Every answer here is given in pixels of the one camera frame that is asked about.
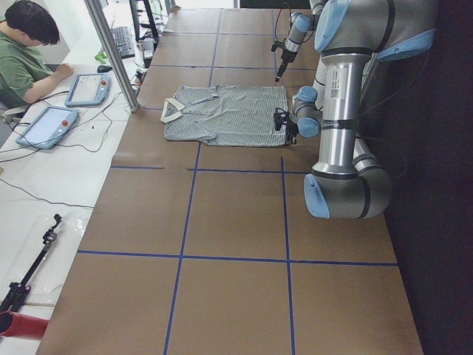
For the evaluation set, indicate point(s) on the upper teach pendant tablet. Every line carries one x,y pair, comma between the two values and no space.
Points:
88,90

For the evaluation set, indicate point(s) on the seated person green shirt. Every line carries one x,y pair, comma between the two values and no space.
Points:
25,78

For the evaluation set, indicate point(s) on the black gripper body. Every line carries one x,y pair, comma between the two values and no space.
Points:
291,129
285,56

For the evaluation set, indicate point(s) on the red cylinder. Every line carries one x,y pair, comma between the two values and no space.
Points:
22,326

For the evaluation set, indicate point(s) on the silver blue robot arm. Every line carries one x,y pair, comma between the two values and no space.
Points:
300,25
347,180

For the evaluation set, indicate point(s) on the black computer mouse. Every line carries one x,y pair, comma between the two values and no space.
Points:
103,68

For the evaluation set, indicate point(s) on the teach pendant tablet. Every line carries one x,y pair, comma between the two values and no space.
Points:
88,90
48,128

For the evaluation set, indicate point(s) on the brown table cover mat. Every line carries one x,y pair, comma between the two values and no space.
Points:
194,249

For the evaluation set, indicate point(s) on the blue white striped polo shirt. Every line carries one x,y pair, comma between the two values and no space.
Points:
225,115

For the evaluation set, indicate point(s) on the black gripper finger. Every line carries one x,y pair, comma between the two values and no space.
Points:
290,139
281,71

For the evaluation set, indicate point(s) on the black computer keyboard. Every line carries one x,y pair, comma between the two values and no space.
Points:
123,42

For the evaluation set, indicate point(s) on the lower teach pendant tablet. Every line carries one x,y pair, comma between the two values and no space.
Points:
48,128

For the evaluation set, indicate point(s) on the aluminium frame post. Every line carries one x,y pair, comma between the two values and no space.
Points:
105,35

